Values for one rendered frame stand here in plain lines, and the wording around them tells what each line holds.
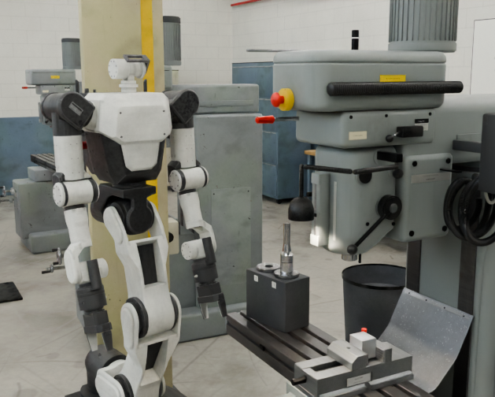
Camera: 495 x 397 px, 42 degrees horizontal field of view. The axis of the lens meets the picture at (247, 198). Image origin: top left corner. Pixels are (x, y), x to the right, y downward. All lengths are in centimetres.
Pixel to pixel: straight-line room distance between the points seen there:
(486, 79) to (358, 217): 543
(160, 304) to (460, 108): 116
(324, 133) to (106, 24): 181
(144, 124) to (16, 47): 853
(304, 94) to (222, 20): 1006
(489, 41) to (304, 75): 555
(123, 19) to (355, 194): 191
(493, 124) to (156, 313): 122
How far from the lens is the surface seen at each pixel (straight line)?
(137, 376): 242
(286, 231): 232
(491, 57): 718
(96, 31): 338
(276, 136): 918
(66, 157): 216
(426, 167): 196
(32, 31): 1073
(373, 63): 180
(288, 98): 176
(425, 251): 229
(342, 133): 176
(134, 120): 219
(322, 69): 171
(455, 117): 204
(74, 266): 215
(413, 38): 199
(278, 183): 925
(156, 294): 227
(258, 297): 243
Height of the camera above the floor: 183
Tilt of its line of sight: 11 degrees down
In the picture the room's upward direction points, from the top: straight up
